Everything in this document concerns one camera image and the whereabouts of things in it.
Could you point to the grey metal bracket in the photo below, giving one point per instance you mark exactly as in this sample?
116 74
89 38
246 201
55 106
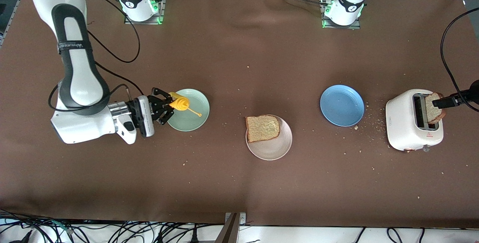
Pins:
230 231

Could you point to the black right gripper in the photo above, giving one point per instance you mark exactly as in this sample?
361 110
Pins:
134 110

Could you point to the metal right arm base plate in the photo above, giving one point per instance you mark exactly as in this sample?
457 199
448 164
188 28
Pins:
161 7

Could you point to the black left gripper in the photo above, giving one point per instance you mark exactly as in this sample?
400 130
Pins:
462 97

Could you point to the brown bread slice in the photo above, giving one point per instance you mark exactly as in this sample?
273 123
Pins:
434 115
262 129

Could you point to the pale green plate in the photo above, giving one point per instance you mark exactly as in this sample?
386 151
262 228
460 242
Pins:
191 121

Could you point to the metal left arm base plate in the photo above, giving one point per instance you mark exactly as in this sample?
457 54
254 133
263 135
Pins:
340 27

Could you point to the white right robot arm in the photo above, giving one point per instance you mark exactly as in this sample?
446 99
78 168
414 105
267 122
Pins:
82 123

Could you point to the yellow mustard squeeze bottle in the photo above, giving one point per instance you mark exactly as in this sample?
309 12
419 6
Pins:
179 102

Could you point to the brown table cloth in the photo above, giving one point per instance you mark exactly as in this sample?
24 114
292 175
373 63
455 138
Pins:
239 67

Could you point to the blue plate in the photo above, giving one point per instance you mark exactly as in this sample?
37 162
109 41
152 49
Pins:
342 105

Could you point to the beige plate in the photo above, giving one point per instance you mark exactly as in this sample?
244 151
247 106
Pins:
271 149

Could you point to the white toaster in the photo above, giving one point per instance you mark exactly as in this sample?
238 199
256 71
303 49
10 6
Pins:
402 123

